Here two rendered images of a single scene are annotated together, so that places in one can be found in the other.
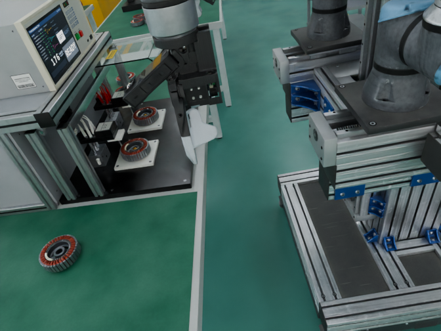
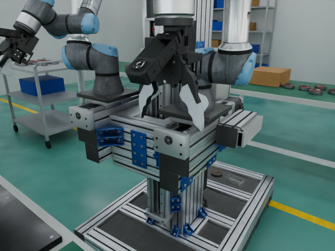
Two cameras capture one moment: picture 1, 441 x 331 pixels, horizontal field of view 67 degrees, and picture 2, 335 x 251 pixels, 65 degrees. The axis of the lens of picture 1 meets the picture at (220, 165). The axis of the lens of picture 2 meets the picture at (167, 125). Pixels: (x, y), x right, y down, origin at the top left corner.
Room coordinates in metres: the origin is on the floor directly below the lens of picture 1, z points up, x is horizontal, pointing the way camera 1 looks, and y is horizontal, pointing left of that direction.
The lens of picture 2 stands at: (0.26, 0.47, 1.34)
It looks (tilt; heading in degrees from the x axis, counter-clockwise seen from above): 20 degrees down; 301
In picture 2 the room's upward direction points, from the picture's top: straight up
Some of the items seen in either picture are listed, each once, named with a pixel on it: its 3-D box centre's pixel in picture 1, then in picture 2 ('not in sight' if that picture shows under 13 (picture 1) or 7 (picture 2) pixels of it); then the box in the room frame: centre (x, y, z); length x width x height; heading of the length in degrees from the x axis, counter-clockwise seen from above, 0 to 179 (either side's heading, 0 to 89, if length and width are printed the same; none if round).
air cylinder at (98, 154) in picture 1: (99, 155); not in sight; (1.08, 0.45, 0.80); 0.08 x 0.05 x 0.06; 173
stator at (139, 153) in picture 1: (135, 149); not in sight; (1.06, 0.30, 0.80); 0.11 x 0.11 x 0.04
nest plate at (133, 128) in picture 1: (147, 121); not in sight; (1.30, 0.27, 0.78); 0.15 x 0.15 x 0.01; 83
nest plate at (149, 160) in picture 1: (137, 154); not in sight; (1.06, 0.30, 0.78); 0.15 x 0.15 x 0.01; 83
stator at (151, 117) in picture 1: (145, 115); not in sight; (1.30, 0.27, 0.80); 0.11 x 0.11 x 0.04
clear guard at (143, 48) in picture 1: (129, 57); not in sight; (1.38, 0.27, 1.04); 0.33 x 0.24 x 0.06; 83
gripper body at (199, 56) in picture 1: (189, 68); (175, 52); (0.52, 0.02, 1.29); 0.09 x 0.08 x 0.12; 87
